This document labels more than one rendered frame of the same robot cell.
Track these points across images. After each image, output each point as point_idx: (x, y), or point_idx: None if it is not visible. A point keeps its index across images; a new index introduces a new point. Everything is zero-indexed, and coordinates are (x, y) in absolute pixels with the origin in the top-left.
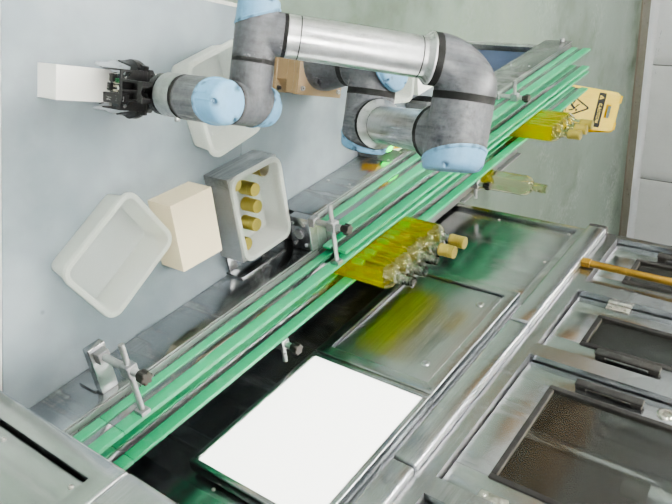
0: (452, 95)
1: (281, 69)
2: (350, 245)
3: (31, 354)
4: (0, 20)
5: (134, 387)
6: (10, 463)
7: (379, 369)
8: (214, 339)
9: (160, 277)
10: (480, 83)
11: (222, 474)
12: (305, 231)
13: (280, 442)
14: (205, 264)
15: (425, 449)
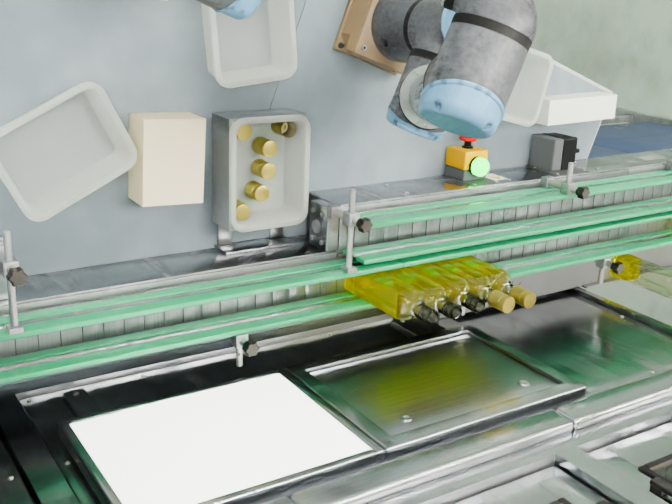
0: (466, 18)
1: (348, 23)
2: (374, 257)
3: None
4: None
5: (9, 292)
6: None
7: (342, 406)
8: (149, 296)
9: (122, 212)
10: (504, 8)
11: (80, 444)
12: (323, 223)
13: (169, 437)
14: (187, 222)
15: (334, 500)
